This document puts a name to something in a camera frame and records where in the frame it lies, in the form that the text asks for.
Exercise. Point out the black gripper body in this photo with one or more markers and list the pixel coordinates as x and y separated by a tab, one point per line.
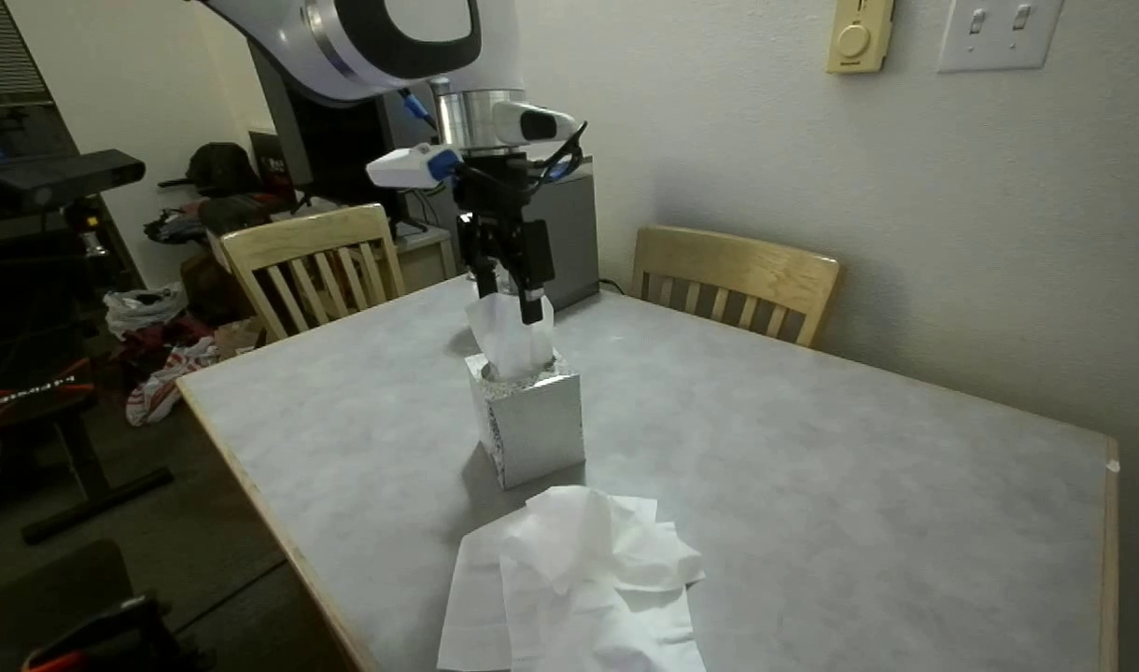
499	209

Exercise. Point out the white tissue sheet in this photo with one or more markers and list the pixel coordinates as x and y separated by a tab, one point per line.
514	338

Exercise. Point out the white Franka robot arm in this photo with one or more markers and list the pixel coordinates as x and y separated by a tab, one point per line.
344	39

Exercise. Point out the silver cube tissue box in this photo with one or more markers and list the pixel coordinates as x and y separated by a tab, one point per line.
532	421

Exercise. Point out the crumpled white tissue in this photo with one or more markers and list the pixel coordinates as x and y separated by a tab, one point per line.
600	533

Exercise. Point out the wooden slat-back chair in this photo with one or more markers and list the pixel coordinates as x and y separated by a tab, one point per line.
320	266
736	280

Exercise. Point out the black flat monitor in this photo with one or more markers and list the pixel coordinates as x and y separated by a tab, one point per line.
336	154

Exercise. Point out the black cap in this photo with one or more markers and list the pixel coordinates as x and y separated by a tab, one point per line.
217	164

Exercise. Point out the pile of clothes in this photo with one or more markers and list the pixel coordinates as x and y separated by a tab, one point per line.
178	359

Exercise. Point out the pile of white tissues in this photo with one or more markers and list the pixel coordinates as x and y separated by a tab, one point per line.
493	619

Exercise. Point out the black desk stand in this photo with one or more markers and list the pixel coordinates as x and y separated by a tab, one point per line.
85	466

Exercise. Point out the red and black bag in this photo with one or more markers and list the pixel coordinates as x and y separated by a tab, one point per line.
93	637

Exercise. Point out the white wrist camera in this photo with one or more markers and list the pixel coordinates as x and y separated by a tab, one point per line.
413	164

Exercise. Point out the black camera on stand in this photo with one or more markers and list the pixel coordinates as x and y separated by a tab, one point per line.
59	179

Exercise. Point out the white light switch plate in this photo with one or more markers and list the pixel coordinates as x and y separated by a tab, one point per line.
1000	29

